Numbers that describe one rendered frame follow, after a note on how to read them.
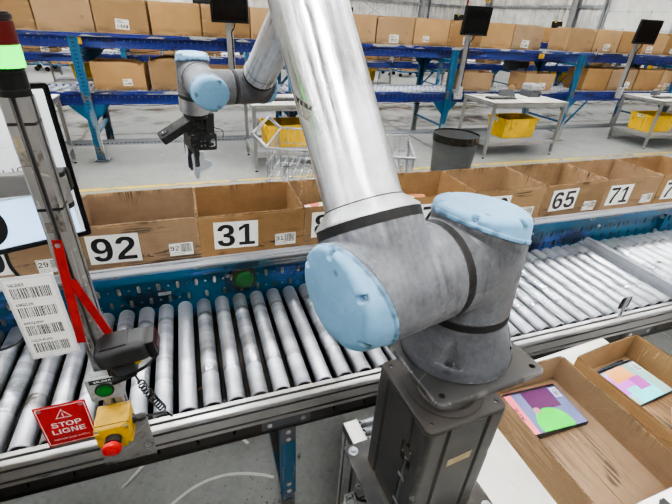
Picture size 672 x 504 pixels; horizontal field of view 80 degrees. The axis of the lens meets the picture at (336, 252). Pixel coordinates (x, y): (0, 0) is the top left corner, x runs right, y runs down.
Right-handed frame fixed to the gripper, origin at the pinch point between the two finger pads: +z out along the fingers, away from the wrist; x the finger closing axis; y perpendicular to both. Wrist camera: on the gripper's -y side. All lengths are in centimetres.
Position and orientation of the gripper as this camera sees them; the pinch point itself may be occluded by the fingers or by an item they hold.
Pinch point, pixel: (192, 171)
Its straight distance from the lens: 143.9
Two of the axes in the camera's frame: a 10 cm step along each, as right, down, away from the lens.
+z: -1.6, 7.6, 6.3
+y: 8.1, -2.6, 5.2
